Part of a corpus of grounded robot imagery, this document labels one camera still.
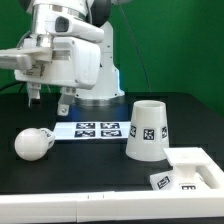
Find white marker sheet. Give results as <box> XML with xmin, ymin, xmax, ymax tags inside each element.
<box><xmin>54</xmin><ymin>121</ymin><xmax>130</xmax><ymax>140</ymax></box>

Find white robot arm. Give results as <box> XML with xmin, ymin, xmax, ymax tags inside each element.
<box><xmin>0</xmin><ymin>0</ymin><xmax>124</xmax><ymax>116</ymax></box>

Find white front fence rail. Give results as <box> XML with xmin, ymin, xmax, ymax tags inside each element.
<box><xmin>0</xmin><ymin>189</ymin><xmax>224</xmax><ymax>224</ymax></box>

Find white lamp base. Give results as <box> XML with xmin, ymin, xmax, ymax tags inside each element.
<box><xmin>150</xmin><ymin>147</ymin><xmax>209</xmax><ymax>191</ymax></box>

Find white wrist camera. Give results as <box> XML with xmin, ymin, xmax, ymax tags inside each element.
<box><xmin>54</xmin><ymin>16</ymin><xmax>104</xmax><ymax>43</ymax></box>

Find black cables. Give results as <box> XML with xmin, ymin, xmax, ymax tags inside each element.
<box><xmin>0</xmin><ymin>81</ymin><xmax>29</xmax><ymax>94</ymax></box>

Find white lamp shade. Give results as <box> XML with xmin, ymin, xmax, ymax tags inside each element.
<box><xmin>126</xmin><ymin>100</ymin><xmax>169</xmax><ymax>162</ymax></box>

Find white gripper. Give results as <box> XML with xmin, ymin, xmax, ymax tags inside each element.
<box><xmin>0</xmin><ymin>39</ymin><xmax>101</xmax><ymax>116</ymax></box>

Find white lamp bulb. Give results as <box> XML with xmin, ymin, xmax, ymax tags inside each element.
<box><xmin>14</xmin><ymin>128</ymin><xmax>55</xmax><ymax>161</ymax></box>

